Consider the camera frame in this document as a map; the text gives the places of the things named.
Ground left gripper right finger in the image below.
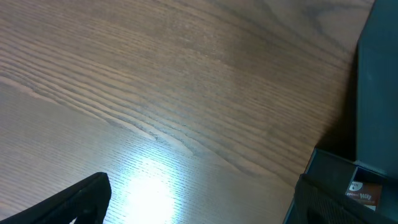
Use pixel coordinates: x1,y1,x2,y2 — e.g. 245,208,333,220
294,174,397,224

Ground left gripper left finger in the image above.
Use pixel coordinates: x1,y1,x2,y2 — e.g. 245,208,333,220
1,172,111,224

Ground brown Pocky snack box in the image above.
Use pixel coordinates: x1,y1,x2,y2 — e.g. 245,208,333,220
346,181,382,211

